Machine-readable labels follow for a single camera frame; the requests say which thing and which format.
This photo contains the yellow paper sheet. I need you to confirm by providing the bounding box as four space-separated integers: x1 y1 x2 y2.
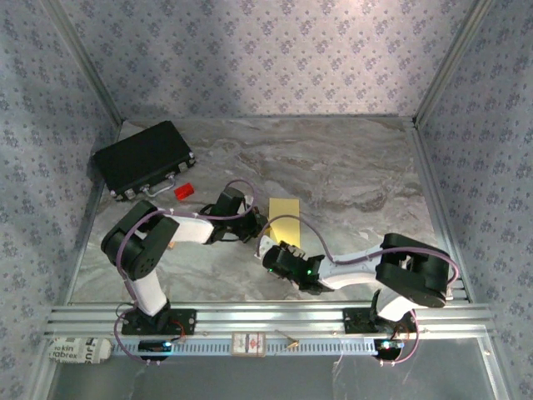
268 198 301 251

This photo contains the small red block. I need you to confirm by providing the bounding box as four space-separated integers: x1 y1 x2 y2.
173 182 196 201

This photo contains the white card with red print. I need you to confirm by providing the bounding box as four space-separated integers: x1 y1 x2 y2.
231 332 267 358

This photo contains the black right controller board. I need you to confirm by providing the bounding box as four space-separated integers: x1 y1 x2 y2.
373 339 406 360

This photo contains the black controller board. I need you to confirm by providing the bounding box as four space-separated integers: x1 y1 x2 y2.
373 339 406 360
138 340 172 362

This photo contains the black left controller board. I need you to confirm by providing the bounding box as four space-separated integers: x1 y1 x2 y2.
138 340 172 362

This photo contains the white roll with black print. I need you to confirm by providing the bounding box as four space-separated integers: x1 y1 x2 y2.
46 337 112 366

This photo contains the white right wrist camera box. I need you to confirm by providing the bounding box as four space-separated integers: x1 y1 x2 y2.
254 234 272 258

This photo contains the aluminium mounting rail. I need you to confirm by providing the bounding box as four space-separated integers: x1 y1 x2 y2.
43 303 495 337

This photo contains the small brass wire clip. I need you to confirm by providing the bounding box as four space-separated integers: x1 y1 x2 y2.
274 330 300 355

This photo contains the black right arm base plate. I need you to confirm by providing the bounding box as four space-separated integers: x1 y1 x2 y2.
342 307 420 334

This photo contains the thin aluminium edge rail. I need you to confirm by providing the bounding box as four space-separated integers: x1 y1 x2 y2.
122 114 417 123

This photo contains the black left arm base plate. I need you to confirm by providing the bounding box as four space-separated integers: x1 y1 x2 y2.
121 308 197 336

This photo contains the slotted grey cable duct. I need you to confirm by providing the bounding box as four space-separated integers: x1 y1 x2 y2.
112 337 380 356

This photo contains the black case with metal handle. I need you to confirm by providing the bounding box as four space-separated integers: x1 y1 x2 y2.
91 120 197 203

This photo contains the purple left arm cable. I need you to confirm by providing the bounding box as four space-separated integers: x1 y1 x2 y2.
112 179 256 368

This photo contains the aluminium side rail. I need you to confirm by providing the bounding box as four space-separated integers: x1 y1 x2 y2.
409 120 475 304
65 120 127 304

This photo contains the aluminium frame post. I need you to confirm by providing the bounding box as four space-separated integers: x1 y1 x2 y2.
43 0 126 123
411 0 496 123

